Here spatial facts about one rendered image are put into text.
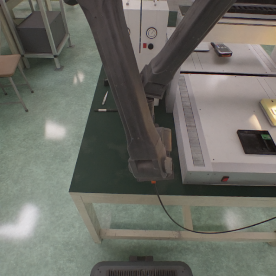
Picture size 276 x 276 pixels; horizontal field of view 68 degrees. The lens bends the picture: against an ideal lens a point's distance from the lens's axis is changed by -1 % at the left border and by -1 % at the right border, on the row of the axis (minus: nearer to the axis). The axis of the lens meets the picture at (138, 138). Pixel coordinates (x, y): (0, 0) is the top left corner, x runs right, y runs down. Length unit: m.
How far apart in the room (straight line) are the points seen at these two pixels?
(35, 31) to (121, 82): 2.69
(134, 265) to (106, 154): 0.61
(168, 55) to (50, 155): 1.63
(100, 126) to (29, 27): 2.17
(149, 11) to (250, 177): 0.73
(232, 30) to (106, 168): 0.73
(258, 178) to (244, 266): 0.86
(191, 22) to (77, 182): 0.67
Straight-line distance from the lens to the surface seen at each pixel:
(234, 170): 0.82
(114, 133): 0.99
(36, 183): 1.85
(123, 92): 0.37
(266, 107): 1.11
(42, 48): 3.09
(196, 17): 0.46
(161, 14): 0.92
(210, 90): 1.14
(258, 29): 0.98
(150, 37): 0.94
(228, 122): 0.99
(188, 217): 1.46
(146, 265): 1.24
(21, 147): 2.15
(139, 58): 0.99
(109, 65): 0.37
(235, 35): 0.96
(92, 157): 0.91
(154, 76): 0.55
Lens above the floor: 1.48
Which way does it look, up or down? 49 degrees down
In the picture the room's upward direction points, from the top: 2 degrees clockwise
